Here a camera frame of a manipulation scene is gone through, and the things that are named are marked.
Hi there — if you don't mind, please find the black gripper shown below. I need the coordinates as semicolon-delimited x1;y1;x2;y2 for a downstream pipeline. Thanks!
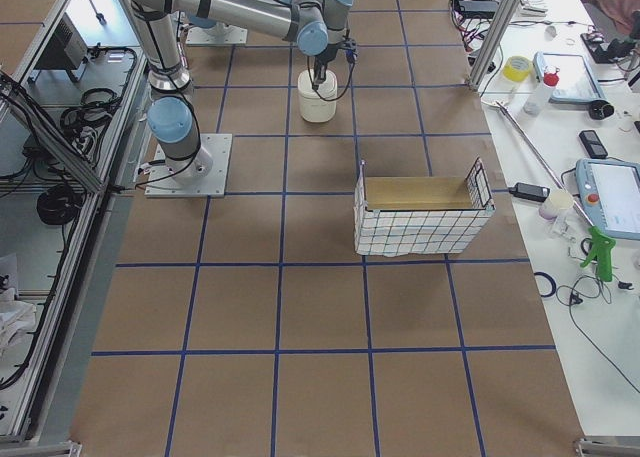
312;36;357;90

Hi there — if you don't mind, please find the yellow tape roll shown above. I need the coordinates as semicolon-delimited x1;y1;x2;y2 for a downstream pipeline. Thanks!
502;55;533;83

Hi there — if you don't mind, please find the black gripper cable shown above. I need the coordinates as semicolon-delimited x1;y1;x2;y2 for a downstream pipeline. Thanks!
313;46;357;102

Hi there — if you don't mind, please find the red capped white bottle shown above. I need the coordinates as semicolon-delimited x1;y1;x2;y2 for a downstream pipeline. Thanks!
523;67;559;116

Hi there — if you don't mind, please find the black remote control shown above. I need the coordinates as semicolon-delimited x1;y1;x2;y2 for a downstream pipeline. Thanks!
579;130;608;159

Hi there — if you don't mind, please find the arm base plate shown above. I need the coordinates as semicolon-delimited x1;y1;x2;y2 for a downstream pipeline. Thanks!
144;133;233;198
186;22;248;47

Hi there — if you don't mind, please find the aluminium frame post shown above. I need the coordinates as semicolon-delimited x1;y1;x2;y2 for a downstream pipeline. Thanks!
468;0;520;90

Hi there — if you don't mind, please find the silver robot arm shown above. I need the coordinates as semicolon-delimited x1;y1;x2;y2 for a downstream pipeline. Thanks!
121;0;212;186
121;0;357;95

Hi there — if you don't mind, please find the green handled reach grabber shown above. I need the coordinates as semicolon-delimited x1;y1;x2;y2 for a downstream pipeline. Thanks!
488;101;616;282

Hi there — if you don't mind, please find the teach pendant far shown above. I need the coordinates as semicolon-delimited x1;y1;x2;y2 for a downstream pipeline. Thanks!
533;52;605;104

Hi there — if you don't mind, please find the grey electronics box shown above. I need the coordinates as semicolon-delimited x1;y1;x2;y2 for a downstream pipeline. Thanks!
29;13;88;83

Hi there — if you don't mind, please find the blue tape roll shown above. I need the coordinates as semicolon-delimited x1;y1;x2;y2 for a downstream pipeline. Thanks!
534;271;557;298

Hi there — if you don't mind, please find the teach pendant near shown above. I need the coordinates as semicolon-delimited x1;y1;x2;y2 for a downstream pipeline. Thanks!
575;159;639;240

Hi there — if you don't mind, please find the white paper cup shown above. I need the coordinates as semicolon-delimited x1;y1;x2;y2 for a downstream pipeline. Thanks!
538;189;574;221

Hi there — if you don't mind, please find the wire mesh cardboard box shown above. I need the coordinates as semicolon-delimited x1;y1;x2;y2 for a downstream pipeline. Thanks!
354;159;496;257

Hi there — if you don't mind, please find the black power adapter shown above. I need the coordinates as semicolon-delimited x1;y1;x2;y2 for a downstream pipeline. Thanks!
508;182;550;203

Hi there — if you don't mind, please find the white lidded trash can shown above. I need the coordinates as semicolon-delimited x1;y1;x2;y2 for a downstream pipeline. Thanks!
297;70;338;123

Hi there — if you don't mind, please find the teach pendant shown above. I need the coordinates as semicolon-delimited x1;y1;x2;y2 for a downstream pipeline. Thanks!
533;52;605;104
575;159;639;240

